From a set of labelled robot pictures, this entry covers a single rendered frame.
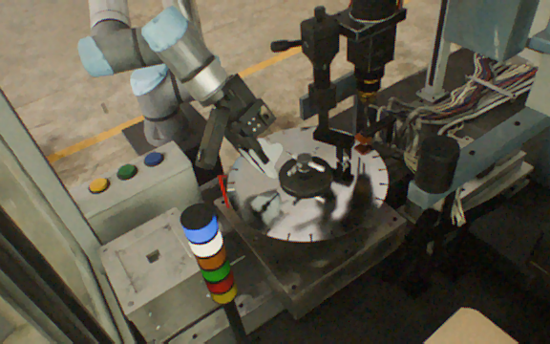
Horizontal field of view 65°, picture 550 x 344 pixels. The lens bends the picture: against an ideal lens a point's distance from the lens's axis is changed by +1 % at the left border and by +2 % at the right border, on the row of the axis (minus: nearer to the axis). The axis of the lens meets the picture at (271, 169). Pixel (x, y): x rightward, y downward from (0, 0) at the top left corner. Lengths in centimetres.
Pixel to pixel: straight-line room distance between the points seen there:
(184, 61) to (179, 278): 39
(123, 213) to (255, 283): 35
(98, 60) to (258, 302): 57
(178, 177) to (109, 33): 38
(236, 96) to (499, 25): 43
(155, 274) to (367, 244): 42
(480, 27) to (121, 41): 60
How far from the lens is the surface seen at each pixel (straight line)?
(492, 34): 72
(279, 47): 78
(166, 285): 84
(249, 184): 89
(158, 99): 130
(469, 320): 96
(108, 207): 105
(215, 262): 62
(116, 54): 86
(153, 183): 105
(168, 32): 75
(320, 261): 88
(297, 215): 82
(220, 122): 77
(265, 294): 95
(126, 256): 92
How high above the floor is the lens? 158
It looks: 43 degrees down
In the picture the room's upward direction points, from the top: 9 degrees counter-clockwise
